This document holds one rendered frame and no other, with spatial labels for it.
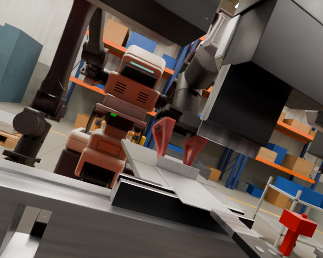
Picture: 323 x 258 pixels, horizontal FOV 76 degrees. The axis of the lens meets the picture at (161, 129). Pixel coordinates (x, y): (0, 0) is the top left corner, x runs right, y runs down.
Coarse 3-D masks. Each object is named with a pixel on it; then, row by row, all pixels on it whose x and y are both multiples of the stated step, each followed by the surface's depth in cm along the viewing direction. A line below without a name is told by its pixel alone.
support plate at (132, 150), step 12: (132, 144) 50; (132, 156) 37; (144, 156) 42; (156, 156) 47; (168, 156) 55; (132, 168) 32; (144, 168) 32; (156, 180) 29; (204, 180) 43; (216, 192) 37; (228, 204) 32
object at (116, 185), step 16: (128, 176) 26; (112, 192) 25; (128, 192) 23; (144, 192) 24; (160, 192) 25; (128, 208) 24; (144, 208) 24; (160, 208) 25; (176, 208) 26; (192, 208) 26; (192, 224) 26; (208, 224) 27
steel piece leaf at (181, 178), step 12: (156, 168) 35; (168, 168) 37; (180, 168) 38; (192, 168) 38; (168, 180) 30; (180, 180) 34; (192, 180) 37; (180, 192) 27; (192, 192) 29; (204, 192) 32
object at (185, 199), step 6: (180, 198) 25; (186, 198) 26; (192, 198) 27; (186, 204) 24; (192, 204) 24; (198, 204) 25; (204, 204) 26; (210, 204) 27; (216, 204) 29; (210, 210) 25; (222, 210) 27; (228, 210) 28
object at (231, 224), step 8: (216, 216) 24; (224, 216) 24; (232, 216) 25; (224, 224) 22; (232, 224) 23; (240, 224) 24; (232, 232) 21; (240, 232) 21; (248, 232) 22; (240, 240) 20; (248, 240) 20; (256, 240) 21; (248, 248) 19; (256, 248) 19; (264, 248) 20; (256, 256) 18; (264, 256) 18; (272, 256) 19
